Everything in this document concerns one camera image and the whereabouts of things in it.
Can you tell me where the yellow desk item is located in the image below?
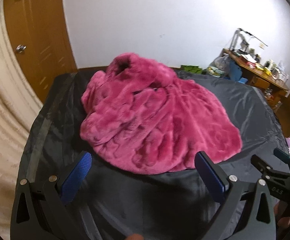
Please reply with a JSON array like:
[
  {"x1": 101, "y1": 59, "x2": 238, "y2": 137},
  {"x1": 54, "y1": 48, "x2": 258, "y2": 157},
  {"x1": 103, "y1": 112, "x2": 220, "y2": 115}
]
[{"x1": 254, "y1": 64, "x2": 271, "y2": 74}]

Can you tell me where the wooden door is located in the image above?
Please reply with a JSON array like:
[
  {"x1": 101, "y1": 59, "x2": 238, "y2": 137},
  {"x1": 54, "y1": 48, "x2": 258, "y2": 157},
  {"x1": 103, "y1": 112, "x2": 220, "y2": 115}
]
[{"x1": 3, "y1": 0, "x2": 78, "y2": 105}]

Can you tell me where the pink fleece garment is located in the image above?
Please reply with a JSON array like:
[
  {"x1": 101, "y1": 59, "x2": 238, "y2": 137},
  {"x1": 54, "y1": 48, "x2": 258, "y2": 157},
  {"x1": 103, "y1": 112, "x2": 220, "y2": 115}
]
[{"x1": 79, "y1": 52, "x2": 243, "y2": 173}]

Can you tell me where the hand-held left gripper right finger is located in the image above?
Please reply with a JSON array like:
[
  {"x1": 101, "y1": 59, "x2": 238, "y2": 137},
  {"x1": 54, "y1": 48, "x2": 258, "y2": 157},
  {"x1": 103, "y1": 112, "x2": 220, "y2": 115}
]
[{"x1": 196, "y1": 151, "x2": 277, "y2": 240}]

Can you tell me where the blue chair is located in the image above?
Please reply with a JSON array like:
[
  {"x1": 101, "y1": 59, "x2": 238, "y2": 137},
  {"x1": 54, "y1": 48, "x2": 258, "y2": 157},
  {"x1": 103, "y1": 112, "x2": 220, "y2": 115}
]
[{"x1": 229, "y1": 61, "x2": 243, "y2": 80}]

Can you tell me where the grey plastic bag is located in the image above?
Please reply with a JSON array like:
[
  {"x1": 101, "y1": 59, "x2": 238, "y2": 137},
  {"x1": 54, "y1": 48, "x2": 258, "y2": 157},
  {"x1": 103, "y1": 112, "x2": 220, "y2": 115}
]
[{"x1": 207, "y1": 55, "x2": 232, "y2": 77}]

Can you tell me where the green bag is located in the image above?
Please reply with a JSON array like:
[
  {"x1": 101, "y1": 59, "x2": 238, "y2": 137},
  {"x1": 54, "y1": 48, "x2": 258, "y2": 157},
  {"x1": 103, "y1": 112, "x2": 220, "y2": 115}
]
[{"x1": 181, "y1": 65, "x2": 203, "y2": 74}]

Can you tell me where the wooden desk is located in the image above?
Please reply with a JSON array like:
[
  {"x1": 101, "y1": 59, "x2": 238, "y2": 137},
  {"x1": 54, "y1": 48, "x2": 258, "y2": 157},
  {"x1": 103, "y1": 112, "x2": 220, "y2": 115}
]
[{"x1": 221, "y1": 49, "x2": 289, "y2": 98}]

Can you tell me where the black bed sheet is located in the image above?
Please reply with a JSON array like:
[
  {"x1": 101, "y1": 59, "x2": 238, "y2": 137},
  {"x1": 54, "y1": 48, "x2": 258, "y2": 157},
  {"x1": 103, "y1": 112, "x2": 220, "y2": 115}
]
[{"x1": 10, "y1": 67, "x2": 290, "y2": 240}]

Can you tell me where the person's right hand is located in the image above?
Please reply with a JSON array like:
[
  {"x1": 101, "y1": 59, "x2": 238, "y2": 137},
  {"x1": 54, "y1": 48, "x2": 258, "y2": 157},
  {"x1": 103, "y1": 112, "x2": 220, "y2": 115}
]
[{"x1": 274, "y1": 204, "x2": 290, "y2": 230}]

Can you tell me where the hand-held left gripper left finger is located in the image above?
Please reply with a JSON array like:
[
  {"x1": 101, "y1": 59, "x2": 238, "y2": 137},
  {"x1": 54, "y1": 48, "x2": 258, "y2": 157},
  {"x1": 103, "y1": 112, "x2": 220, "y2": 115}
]
[{"x1": 11, "y1": 151, "x2": 93, "y2": 240}]

